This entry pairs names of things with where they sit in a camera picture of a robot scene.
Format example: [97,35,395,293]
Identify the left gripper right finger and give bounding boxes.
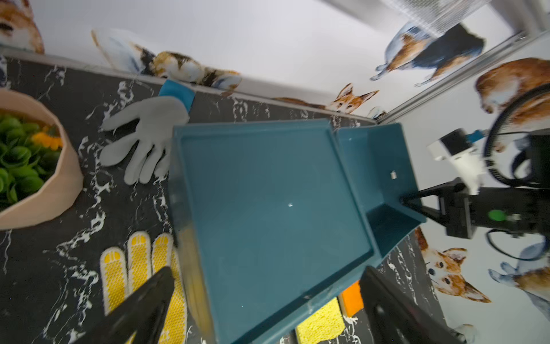
[360,266,459,344]

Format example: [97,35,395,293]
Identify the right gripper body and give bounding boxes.
[438,182,476,239]

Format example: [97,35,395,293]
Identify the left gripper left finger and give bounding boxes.
[76,267,174,344]

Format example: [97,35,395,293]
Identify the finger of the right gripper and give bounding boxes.
[404,202,443,224]
[400,182,454,204]

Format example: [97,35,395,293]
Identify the orange sponge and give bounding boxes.
[339,281,364,318]

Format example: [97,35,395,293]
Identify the teal pulled-out drawer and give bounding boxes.
[336,123,426,259]

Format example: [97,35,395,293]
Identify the yellow green sponge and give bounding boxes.
[295,298,345,344]

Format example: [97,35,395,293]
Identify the teal drawer cabinet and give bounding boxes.
[168,120,380,343]

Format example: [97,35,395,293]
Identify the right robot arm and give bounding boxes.
[400,84,549,262]

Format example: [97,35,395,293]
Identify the yellow work glove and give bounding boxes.
[100,232,187,343]

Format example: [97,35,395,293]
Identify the grey work glove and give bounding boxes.
[100,80,196,185]

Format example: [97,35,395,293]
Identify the pink pot with green plant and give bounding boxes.
[1,90,83,230]

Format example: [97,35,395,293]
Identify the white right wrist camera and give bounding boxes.
[428,128,486,196]

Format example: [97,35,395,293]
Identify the white wire wall basket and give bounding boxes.
[383,0,490,37]

